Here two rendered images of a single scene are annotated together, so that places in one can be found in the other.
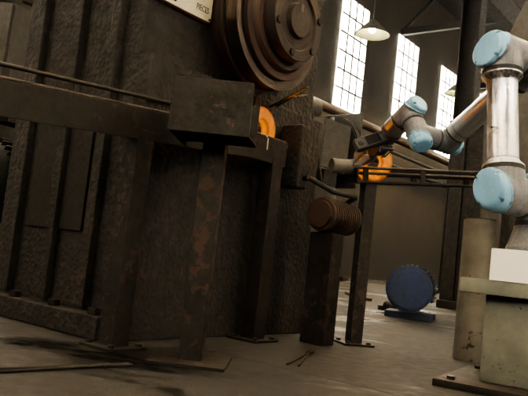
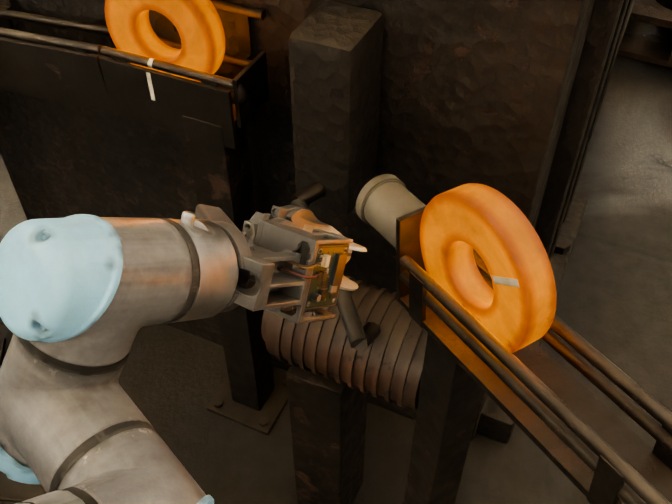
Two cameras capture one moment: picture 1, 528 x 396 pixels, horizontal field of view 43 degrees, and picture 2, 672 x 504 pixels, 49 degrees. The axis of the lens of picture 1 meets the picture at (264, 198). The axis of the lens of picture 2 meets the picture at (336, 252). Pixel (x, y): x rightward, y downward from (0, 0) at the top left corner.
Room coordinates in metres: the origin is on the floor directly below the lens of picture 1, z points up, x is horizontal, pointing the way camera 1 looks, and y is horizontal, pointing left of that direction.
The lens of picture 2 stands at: (2.32, -0.82, 1.19)
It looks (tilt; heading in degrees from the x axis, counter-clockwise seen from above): 45 degrees down; 76
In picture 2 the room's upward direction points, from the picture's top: straight up
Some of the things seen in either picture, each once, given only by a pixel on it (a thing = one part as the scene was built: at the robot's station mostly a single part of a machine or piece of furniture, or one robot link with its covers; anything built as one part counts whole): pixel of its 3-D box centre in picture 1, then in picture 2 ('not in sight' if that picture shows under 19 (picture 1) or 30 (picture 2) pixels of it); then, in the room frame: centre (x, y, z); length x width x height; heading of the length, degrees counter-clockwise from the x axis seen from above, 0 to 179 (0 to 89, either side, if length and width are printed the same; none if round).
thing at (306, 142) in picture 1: (294, 157); (338, 111); (2.49, -0.10, 0.68); 0.11 x 0.08 x 0.24; 52
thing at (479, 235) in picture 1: (474, 289); not in sight; (2.45, -0.81, 0.26); 0.12 x 0.12 x 0.52
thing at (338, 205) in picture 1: (329, 270); (354, 421); (2.48, -0.27, 0.27); 0.22 x 0.13 x 0.53; 142
